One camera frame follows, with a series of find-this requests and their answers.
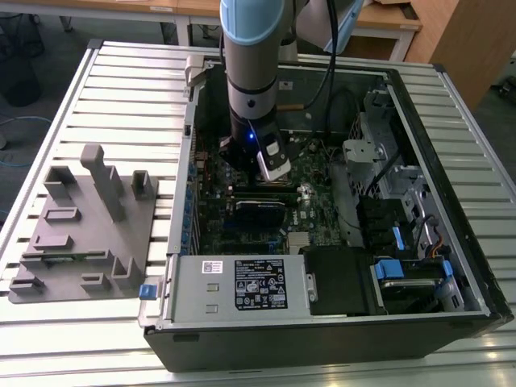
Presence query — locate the short wooden desk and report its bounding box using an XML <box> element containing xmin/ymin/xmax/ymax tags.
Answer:
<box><xmin>0</xmin><ymin>0</ymin><xmax>190</xmax><ymax>48</ymax></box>

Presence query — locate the green motherboard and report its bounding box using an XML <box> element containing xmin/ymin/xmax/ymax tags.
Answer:
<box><xmin>189</xmin><ymin>128</ymin><xmax>352</xmax><ymax>257</ymax></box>

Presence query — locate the wooden cabinet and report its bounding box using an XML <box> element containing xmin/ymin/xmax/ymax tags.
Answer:
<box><xmin>402</xmin><ymin>0</ymin><xmax>516</xmax><ymax>112</ymax></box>

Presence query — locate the black open PC case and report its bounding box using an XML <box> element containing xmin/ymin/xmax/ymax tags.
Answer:
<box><xmin>136</xmin><ymin>54</ymin><xmax>515</xmax><ymax>374</ymax></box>

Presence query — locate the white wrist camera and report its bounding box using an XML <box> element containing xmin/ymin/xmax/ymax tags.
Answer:
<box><xmin>256</xmin><ymin>139</ymin><xmax>293</xmax><ymax>183</ymax></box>

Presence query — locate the black disk bay block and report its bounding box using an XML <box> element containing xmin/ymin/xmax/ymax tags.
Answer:
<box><xmin>356</xmin><ymin>197</ymin><xmax>412</xmax><ymax>249</ymax></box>

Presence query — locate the straight black case cable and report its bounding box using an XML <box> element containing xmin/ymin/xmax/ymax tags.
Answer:
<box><xmin>364</xmin><ymin>148</ymin><xmax>401</xmax><ymax>198</ymax></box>

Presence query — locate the silver power supply unit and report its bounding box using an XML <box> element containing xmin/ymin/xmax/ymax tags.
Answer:
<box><xmin>160</xmin><ymin>253</ymin><xmax>319</xmax><ymax>323</ymax></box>

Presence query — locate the black office chair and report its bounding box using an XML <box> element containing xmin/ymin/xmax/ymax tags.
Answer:
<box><xmin>0</xmin><ymin>11</ymin><xmax>45</xmax><ymax>108</ymax></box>

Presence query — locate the coloured wire bundle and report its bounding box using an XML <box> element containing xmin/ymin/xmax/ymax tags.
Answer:
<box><xmin>426</xmin><ymin>236</ymin><xmax>445</xmax><ymax>260</ymax></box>

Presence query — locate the grey case latch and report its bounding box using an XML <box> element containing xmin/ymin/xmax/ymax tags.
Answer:
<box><xmin>183</xmin><ymin>54</ymin><xmax>206</xmax><ymax>88</ymax></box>

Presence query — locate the silver hard disk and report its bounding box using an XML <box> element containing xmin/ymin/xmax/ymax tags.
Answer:
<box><xmin>378</xmin><ymin>277</ymin><xmax>439</xmax><ymax>314</ymax></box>

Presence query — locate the metal drive cage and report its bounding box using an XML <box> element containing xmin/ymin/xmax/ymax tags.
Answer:
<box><xmin>342</xmin><ymin>88</ymin><xmax>408</xmax><ymax>202</ymax></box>

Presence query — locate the black chair base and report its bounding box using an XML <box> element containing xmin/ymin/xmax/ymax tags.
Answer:
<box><xmin>489</xmin><ymin>56</ymin><xmax>516</xmax><ymax>98</ymax></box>

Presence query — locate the black graphics card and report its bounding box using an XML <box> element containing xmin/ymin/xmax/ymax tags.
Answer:
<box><xmin>233</xmin><ymin>199</ymin><xmax>287</xmax><ymax>233</ymax></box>

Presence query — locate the grey parts rack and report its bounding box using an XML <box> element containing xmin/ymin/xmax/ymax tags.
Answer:
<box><xmin>6</xmin><ymin>144</ymin><xmax>160</xmax><ymax>306</ymax></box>

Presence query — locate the blue floor cable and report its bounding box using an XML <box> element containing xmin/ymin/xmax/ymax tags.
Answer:
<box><xmin>0</xmin><ymin>114</ymin><xmax>53</xmax><ymax>170</ymax></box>

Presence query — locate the blue disk carrier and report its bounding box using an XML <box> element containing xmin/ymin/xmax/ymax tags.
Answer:
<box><xmin>371</xmin><ymin>259</ymin><xmax>405</xmax><ymax>280</ymax></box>

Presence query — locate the looped black case cable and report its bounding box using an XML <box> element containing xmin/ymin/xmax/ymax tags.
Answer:
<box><xmin>325</xmin><ymin>87</ymin><xmax>360</xmax><ymax>137</ymax></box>

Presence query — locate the long wooden desk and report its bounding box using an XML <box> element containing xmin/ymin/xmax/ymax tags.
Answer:
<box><xmin>177</xmin><ymin>0</ymin><xmax>423</xmax><ymax>62</ymax></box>

